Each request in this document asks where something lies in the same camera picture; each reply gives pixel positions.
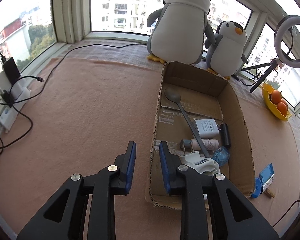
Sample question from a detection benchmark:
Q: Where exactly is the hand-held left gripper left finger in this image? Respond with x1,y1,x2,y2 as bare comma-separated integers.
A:
16,141,137,240

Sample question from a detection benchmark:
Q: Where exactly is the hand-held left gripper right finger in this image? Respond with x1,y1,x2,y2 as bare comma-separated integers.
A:
159,141,280,240

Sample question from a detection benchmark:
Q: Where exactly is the white round plug-in device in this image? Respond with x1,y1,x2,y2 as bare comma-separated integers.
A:
180,144,221,178

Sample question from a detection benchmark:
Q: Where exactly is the pink tube with grey cap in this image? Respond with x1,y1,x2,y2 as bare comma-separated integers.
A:
180,138,220,152

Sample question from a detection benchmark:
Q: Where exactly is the clear blue plastic piece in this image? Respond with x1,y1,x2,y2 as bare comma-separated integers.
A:
212,146,230,167

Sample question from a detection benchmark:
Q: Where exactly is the white USB charger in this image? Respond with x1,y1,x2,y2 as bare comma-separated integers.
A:
194,118,222,135

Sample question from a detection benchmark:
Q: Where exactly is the black cylinder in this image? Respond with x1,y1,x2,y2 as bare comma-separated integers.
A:
220,123,232,148

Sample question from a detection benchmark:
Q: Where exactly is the grey spoon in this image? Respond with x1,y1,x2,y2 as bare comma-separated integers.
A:
164,87,210,158

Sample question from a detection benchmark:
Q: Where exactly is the cardboard box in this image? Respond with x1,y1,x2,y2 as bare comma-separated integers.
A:
144,61,255,209

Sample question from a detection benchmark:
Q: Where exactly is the blue round disc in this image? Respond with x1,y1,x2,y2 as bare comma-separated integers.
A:
251,177,263,199

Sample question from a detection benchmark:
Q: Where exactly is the blue plastic case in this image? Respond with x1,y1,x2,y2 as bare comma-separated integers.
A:
259,163,275,188

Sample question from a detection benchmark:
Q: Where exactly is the peach blanket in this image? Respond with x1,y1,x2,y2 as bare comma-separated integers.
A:
0,57,300,240

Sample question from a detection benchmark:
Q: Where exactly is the plaid cloth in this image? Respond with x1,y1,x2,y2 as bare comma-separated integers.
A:
65,39,300,170

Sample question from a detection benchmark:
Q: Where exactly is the yellow fruit bowl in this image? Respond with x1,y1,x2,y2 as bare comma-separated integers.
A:
262,82,292,122

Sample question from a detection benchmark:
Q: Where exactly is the black tripod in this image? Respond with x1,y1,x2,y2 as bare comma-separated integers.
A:
241,57,284,93

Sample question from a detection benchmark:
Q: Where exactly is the small penguin plush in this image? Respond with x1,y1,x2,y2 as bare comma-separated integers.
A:
204,21,248,80

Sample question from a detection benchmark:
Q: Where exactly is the white power strip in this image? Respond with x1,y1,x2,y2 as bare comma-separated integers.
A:
0,79,31,132

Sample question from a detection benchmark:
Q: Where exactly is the large penguin plush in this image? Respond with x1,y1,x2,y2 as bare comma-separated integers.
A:
146,0,217,65

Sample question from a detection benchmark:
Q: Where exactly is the black plug adapter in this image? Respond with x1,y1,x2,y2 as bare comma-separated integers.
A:
2,90,14,105

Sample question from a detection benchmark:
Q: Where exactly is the black power bank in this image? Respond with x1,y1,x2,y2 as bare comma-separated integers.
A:
2,57,22,84

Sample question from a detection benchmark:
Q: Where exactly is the white power bank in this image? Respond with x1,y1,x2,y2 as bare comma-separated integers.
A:
0,71,14,90

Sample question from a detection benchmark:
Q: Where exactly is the looping black cable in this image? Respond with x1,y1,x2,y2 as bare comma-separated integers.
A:
0,102,33,161

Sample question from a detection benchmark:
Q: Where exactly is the black USB cable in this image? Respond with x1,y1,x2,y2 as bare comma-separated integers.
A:
11,75,45,93

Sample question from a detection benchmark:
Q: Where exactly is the long black cable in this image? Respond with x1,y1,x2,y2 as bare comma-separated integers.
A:
14,42,152,104

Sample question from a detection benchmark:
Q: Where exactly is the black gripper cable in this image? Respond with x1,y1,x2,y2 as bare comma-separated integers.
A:
272,200,300,228

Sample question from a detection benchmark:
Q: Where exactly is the white ring light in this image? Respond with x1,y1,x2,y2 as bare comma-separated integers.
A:
276,15,300,68

